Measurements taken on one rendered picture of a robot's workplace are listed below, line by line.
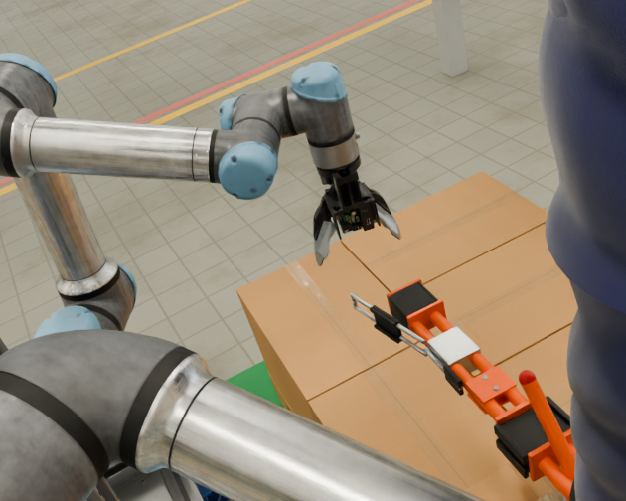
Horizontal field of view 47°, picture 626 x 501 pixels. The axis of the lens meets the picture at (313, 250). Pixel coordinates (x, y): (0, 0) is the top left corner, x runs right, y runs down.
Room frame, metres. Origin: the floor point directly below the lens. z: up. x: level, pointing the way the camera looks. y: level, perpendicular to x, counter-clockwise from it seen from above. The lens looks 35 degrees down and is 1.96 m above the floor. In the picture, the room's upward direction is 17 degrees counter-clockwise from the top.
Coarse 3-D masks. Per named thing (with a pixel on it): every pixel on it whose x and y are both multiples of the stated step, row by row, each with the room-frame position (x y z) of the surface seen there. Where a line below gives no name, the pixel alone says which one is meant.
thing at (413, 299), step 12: (408, 288) 1.01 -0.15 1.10; (420, 288) 1.00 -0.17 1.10; (396, 300) 0.99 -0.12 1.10; (408, 300) 0.98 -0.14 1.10; (420, 300) 0.97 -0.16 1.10; (432, 300) 0.96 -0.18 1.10; (396, 312) 0.98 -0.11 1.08; (408, 312) 0.95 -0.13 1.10; (420, 312) 0.94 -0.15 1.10; (432, 312) 0.94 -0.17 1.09; (444, 312) 0.95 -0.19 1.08; (408, 324) 0.93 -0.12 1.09; (432, 324) 0.94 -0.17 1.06
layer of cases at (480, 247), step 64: (448, 192) 2.11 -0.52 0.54; (512, 192) 1.99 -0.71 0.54; (384, 256) 1.85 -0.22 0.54; (448, 256) 1.76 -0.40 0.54; (512, 256) 1.67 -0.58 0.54; (256, 320) 1.73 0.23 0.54; (320, 320) 1.64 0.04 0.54; (448, 320) 1.48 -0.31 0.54; (512, 320) 1.41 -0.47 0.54; (320, 384) 1.39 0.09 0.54; (384, 384) 1.32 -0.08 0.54; (448, 384) 1.26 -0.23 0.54; (384, 448) 1.12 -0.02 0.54; (448, 448) 1.07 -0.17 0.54
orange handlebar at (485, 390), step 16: (432, 320) 0.93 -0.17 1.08; (432, 336) 0.89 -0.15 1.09; (464, 368) 0.80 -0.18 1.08; (480, 368) 0.79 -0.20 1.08; (496, 368) 0.77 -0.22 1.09; (464, 384) 0.77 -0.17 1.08; (480, 384) 0.75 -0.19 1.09; (496, 384) 0.74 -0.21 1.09; (512, 384) 0.73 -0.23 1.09; (480, 400) 0.72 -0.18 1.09; (496, 400) 0.73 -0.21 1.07; (512, 400) 0.71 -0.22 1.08; (496, 416) 0.69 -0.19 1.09; (544, 464) 0.59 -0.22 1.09; (560, 480) 0.56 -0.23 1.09
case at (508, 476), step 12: (504, 468) 0.69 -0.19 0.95; (492, 480) 0.68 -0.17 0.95; (504, 480) 0.67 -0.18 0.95; (516, 480) 0.67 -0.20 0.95; (528, 480) 0.66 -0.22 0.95; (540, 480) 0.65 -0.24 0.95; (480, 492) 0.67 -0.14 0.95; (492, 492) 0.66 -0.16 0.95; (504, 492) 0.65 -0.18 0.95; (516, 492) 0.65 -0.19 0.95; (528, 492) 0.64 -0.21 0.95; (540, 492) 0.64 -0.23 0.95
